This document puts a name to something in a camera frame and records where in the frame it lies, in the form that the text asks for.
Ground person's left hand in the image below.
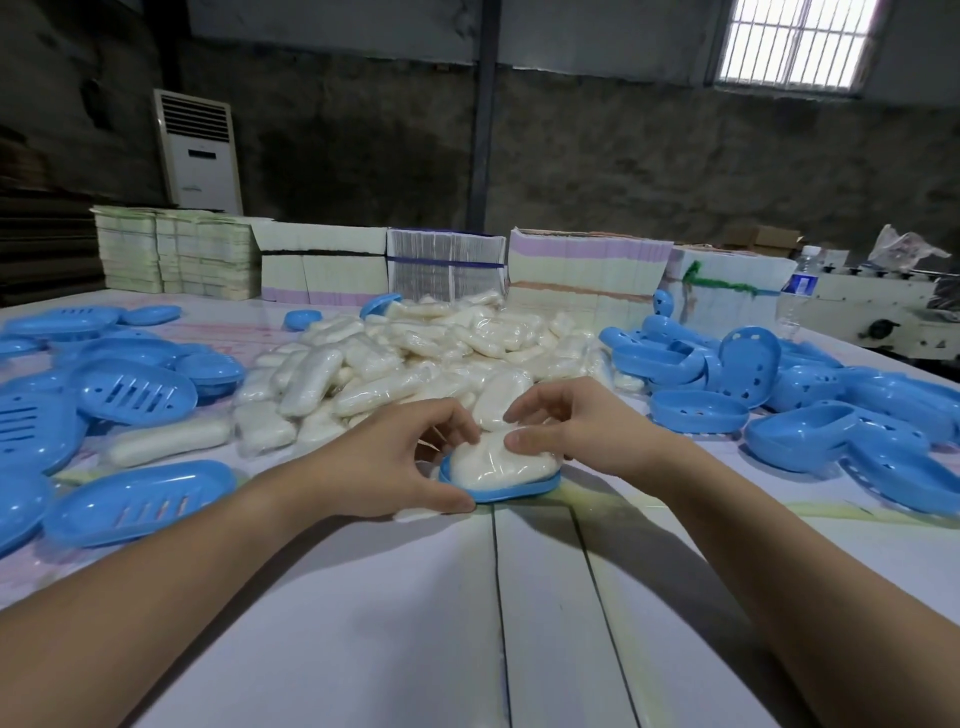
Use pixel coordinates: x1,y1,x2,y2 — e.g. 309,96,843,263
299,397,483,520

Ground person's right hand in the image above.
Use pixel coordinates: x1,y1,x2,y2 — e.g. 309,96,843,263
503,376,680,489

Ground blue slotted plastic base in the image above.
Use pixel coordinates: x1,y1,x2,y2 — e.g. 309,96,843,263
438,449,564,504

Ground pile of white soaps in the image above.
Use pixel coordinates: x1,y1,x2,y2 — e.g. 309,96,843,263
104,290,646,470

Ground white soap bar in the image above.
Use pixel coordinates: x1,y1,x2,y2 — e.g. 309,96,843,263
448,423,560,489

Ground pile of blue plastic lids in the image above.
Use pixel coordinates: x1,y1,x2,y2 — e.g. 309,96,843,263
598,313,960,519

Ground pile of blue slotted lids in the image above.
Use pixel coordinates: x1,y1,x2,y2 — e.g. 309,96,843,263
0,303,247,556

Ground person's left forearm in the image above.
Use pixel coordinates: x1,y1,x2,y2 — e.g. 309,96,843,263
0,464,346,728

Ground person's right forearm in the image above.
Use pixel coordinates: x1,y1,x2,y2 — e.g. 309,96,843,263
648,446,960,728

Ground white carton stack, pink stripe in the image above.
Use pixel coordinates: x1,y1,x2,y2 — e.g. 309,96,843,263
507,227,675,313

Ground white sheet stack, green mark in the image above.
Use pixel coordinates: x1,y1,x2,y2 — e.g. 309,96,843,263
663,243,799,320

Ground row of stacked flat cartons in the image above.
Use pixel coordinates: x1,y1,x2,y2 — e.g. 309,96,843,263
252,221,390,307

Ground silver sheet bundle, blue band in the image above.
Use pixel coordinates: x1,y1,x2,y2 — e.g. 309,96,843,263
386,228,510,301

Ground clear water bottle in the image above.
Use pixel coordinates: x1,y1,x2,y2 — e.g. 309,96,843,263
779,245,823,331

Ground brown cardboard box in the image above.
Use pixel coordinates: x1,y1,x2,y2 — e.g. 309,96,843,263
723,224,802,259

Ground stack of greenish paper sheets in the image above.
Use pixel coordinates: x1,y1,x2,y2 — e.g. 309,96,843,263
91,206,264,301

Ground white workshop machine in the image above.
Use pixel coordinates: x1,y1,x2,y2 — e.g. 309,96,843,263
787,258,960,361

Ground white plastic bag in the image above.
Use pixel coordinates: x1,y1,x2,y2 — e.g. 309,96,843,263
866,223,952,275

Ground dark metal pillar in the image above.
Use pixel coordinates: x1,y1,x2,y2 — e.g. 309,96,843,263
464,0,502,234

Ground white standing air conditioner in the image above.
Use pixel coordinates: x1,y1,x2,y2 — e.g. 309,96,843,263
152,88,245,217

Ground stacks of brown cardboard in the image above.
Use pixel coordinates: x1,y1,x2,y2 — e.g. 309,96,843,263
0,127,103,309

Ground barred window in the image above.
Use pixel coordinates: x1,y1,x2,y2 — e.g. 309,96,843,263
712,0,890,95

